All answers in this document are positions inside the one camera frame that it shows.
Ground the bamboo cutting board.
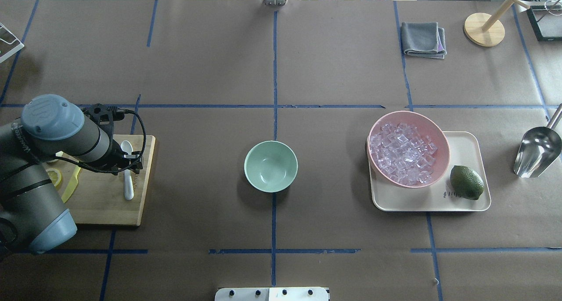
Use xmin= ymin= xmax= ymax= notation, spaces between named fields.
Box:
xmin=65 ymin=135 xmax=156 ymax=226

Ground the yellow plastic knife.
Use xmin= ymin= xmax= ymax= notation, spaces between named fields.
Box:
xmin=60 ymin=162 xmax=82 ymax=203

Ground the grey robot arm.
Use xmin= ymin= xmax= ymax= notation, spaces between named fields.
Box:
xmin=0 ymin=94 xmax=144 ymax=258

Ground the folded grey cloth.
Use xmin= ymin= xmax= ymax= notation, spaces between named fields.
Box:
xmin=400 ymin=22 xmax=447 ymax=59

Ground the pink bowl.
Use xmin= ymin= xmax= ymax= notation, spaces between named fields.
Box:
xmin=367 ymin=111 xmax=450 ymax=189

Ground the pile of clear ice cubes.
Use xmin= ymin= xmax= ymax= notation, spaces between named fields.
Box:
xmin=368 ymin=122 xmax=438 ymax=186

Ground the steel ice scoop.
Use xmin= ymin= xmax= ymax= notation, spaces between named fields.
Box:
xmin=513 ymin=105 xmax=562 ymax=178

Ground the wooden stand with pole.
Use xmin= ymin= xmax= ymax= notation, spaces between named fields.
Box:
xmin=462 ymin=0 xmax=530 ymax=47

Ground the white wire rack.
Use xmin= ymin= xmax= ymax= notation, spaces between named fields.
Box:
xmin=0 ymin=23 xmax=25 ymax=63

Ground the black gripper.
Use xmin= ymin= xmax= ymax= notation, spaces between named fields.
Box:
xmin=82 ymin=104 xmax=144 ymax=175

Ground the white plastic spoon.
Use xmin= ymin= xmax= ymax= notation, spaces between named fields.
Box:
xmin=120 ymin=140 xmax=134 ymax=201

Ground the green lime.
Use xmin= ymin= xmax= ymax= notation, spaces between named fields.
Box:
xmin=450 ymin=165 xmax=485 ymax=201

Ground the mint green bowl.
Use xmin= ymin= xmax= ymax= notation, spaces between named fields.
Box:
xmin=244 ymin=140 xmax=299 ymax=193

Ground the cream plastic tray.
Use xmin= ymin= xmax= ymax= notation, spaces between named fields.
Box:
xmin=369 ymin=131 xmax=491 ymax=212

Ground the black framed box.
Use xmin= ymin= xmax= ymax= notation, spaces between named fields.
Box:
xmin=526 ymin=6 xmax=562 ymax=42

